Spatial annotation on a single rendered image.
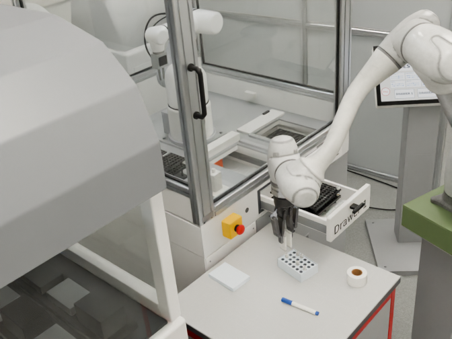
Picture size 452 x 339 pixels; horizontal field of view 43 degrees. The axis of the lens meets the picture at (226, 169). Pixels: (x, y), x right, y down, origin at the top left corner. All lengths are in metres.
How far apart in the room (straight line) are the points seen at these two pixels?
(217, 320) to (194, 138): 0.61
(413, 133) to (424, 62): 1.45
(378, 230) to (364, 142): 0.79
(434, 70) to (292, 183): 0.51
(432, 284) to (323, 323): 0.73
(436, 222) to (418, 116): 0.97
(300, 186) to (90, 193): 0.66
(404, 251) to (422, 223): 1.15
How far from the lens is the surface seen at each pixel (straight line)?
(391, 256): 3.41
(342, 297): 2.04
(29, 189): 1.27
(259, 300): 2.02
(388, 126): 4.00
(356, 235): 3.60
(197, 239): 2.13
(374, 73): 1.87
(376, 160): 4.16
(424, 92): 2.98
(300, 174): 1.74
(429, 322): 2.68
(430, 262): 2.50
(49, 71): 1.38
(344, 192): 2.37
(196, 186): 1.99
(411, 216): 2.34
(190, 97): 1.85
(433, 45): 1.71
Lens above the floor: 2.13
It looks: 29 degrees down
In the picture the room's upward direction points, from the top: 5 degrees counter-clockwise
